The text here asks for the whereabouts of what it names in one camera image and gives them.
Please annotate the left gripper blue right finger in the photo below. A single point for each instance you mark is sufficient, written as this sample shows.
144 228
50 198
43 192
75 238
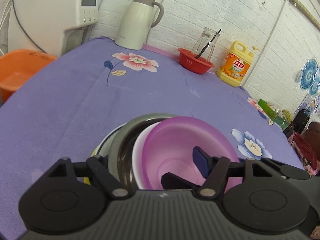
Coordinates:
214 170

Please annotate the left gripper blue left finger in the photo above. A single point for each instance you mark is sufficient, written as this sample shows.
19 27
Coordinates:
101 178

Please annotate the stainless steel bowl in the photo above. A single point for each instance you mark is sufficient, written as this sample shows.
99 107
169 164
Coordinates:
120 153

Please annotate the white red patterned ceramic bowl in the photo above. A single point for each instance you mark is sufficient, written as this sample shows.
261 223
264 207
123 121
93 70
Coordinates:
146 159

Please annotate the pink translucent plastic bowl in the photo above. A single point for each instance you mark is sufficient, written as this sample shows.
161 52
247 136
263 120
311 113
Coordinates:
180 135

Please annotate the white plate dark rim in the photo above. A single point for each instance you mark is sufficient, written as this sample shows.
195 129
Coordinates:
104 150

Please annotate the green box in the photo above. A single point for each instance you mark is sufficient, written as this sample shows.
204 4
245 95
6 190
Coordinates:
276 116

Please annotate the purple floral tablecloth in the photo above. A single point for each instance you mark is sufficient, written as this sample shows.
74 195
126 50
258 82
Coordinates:
67 109

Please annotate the red mesh bag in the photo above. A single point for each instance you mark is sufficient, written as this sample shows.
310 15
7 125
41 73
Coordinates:
305 153

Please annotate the black small bag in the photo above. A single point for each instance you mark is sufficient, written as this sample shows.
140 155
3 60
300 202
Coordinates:
300 121

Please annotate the yellow dish soap bottle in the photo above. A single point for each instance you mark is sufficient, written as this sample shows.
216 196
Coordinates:
236 64

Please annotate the brown round object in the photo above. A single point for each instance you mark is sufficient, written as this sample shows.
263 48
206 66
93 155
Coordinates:
313 136

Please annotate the red plastic basket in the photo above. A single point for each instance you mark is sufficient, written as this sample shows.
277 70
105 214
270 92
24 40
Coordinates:
188 61

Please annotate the black stirring stick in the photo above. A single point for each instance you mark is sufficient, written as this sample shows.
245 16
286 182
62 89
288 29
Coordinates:
208 43

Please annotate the orange plastic basin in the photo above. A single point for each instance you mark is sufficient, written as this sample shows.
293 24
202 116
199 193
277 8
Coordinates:
18 66

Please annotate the white thermos jug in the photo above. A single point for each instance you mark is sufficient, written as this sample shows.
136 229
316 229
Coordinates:
139 17

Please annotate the white water dispenser machine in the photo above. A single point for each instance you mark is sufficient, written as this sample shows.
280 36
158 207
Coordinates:
54 27

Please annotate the blue wall fan decoration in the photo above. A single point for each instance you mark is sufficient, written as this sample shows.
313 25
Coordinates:
308 77

